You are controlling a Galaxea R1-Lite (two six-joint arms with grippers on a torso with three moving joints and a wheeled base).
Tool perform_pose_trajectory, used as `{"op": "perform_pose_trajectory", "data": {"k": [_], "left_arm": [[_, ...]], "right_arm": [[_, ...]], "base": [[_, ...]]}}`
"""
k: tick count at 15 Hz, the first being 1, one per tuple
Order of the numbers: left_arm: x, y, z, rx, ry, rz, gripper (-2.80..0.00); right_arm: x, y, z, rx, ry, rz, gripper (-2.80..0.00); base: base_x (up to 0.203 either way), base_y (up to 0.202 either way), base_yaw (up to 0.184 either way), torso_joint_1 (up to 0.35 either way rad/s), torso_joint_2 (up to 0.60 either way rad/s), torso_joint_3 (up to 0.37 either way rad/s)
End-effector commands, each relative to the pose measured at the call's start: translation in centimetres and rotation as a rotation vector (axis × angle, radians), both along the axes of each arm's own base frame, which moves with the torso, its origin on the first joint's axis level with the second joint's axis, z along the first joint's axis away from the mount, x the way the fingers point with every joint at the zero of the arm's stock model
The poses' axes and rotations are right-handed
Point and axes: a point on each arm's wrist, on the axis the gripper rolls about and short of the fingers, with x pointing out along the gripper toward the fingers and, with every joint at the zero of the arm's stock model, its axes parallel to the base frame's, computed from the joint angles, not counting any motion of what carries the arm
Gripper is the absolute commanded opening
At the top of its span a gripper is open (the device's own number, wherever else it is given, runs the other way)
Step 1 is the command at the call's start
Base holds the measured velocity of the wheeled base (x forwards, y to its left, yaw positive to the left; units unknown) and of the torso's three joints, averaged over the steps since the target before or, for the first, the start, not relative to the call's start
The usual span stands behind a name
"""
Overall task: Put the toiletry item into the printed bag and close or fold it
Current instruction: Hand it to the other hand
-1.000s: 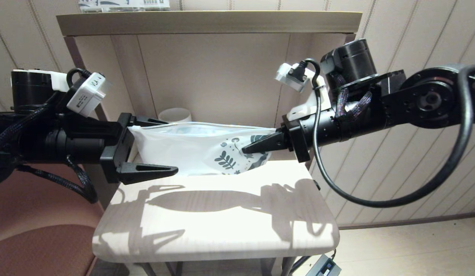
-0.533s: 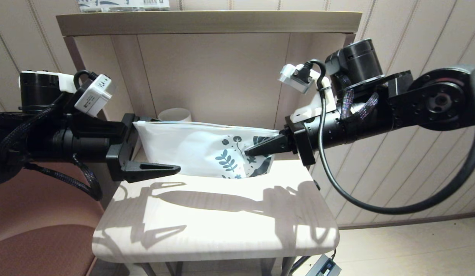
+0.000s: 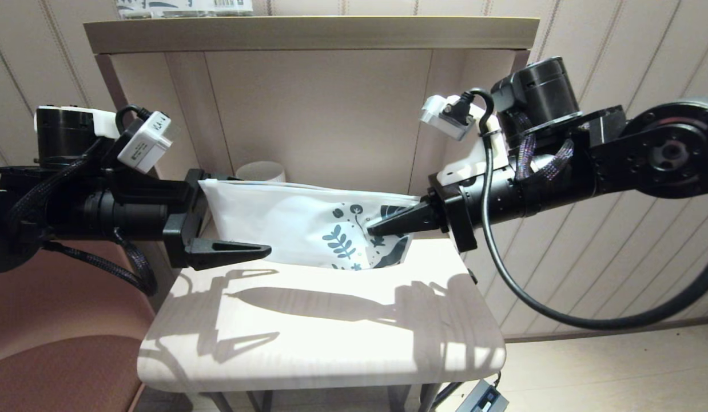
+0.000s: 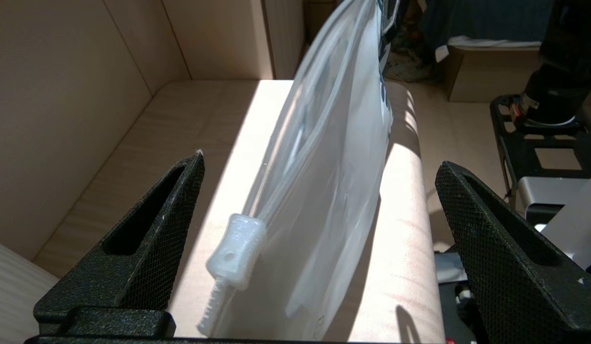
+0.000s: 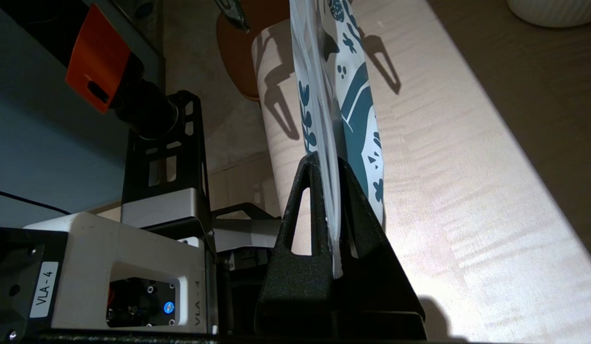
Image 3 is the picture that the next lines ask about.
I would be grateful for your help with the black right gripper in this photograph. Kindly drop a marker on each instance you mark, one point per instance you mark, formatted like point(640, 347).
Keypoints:
point(502, 197)

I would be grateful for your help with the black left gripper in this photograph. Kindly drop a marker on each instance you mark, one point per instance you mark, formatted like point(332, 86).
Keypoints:
point(136, 212)

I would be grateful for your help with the white floral zipper pouch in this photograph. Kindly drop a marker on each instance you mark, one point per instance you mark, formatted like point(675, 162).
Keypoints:
point(274, 223)

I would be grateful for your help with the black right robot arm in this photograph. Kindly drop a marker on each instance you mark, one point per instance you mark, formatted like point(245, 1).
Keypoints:
point(645, 154)

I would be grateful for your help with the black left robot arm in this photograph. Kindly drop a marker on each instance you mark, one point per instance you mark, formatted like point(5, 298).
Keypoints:
point(62, 131)

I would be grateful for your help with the white ribbed ceramic mug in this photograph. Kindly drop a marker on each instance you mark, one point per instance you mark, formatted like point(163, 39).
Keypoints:
point(262, 171)

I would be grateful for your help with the light wood shelf desk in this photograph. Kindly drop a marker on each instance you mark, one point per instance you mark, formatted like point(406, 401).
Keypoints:
point(360, 103)

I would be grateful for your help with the black power adapter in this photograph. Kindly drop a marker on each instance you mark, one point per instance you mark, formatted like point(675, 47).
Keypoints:
point(482, 397)

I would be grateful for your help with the white blue patterned package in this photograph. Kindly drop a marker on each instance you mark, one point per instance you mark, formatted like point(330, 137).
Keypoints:
point(182, 4)

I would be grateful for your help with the brown upholstered chair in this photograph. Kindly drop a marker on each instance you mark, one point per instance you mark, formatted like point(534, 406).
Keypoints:
point(56, 355)

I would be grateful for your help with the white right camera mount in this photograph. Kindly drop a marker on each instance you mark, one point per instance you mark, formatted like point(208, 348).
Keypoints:
point(480, 163)

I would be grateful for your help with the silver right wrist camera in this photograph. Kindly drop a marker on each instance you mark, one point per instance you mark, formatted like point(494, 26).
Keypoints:
point(445, 117)

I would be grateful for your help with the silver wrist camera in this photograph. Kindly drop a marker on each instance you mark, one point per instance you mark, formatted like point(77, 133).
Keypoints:
point(145, 143)
point(445, 117)

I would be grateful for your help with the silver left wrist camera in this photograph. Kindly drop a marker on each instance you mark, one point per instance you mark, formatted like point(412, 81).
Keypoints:
point(145, 143)

